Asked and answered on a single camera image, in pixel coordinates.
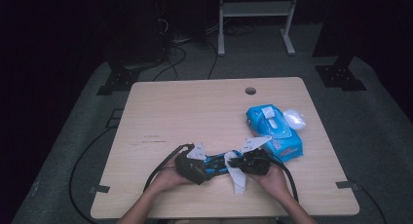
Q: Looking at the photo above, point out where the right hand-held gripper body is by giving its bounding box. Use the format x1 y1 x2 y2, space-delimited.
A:
238 135 274 176

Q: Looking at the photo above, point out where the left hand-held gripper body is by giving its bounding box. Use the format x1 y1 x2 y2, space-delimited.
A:
174 142 209 186

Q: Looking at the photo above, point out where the white wet wipe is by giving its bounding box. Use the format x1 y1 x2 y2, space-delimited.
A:
223 150 248 196

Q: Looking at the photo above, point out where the blue wet wipes pack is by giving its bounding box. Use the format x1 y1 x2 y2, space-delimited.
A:
245 103 307 164

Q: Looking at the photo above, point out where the person's right hand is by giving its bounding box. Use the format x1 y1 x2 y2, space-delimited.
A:
247 166 288 200

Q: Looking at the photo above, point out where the person's left hand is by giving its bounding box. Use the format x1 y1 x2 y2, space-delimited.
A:
151 165 197 195

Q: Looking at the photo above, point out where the grey tape piece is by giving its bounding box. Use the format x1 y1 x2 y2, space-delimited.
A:
89 184 111 195
335 180 360 191

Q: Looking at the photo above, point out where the black stand base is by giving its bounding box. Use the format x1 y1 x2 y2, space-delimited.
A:
315 53 368 93
95 66 142 96

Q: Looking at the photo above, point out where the white metal stand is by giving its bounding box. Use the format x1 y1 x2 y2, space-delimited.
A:
217 0 301 57

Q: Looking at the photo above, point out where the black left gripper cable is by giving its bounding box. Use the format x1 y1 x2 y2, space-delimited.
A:
143 143 196 193

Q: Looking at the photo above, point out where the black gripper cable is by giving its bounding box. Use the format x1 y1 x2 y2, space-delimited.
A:
143 143 196 193
266 153 300 203

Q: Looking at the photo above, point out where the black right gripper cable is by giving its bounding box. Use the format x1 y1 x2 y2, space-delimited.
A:
266 153 300 203

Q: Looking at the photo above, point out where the long black floor cable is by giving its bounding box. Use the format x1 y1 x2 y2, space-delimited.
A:
68 126 119 224
350 178 390 224

